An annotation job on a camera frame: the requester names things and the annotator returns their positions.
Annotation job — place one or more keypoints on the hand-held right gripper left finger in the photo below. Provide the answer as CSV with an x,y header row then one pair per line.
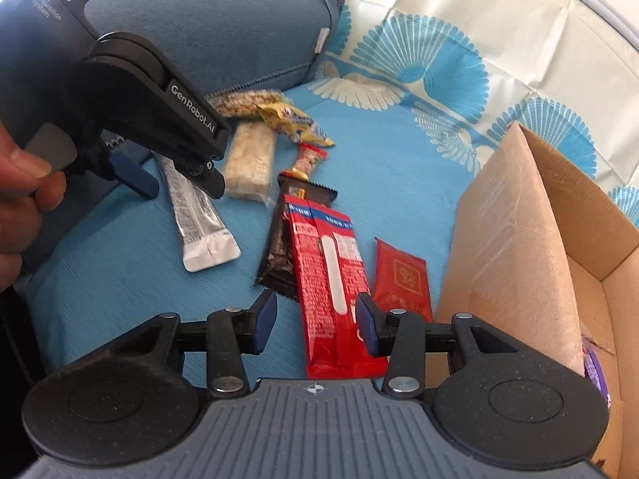
x,y
264,320

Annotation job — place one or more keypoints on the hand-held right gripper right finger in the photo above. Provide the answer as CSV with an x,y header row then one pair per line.
x,y
367,327

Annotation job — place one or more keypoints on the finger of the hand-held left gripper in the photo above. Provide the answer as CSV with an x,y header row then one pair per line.
x,y
134,175
192,110

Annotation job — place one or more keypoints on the long red snack packet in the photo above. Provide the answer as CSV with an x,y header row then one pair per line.
x,y
324,269

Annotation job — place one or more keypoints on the silver white snack packet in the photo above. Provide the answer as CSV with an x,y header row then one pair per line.
x,y
199,229

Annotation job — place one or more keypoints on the small red-ended candy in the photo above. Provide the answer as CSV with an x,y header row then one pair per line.
x,y
308,162

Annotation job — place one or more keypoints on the brown cardboard box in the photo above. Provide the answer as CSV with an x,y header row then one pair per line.
x,y
504,239

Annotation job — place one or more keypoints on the person's left hand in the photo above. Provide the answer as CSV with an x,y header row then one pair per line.
x,y
20,199

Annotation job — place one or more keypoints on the clear wrapped nut bar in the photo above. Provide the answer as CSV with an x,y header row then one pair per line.
x,y
244,102

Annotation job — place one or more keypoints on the small red flat packet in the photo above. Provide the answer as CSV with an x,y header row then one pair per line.
x,y
402,279

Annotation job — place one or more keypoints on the dark brown chocolate bar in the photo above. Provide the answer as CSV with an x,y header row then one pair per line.
x,y
277,254

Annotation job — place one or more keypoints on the pale rice cracker bar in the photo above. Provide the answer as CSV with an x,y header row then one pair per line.
x,y
249,162

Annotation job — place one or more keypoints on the yellow snack packet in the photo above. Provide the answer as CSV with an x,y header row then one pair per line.
x,y
294,122

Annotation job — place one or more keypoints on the blue fan print blanket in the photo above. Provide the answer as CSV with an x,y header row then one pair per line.
x,y
399,169

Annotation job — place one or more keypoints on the purple snack packet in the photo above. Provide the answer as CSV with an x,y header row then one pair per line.
x,y
595,369

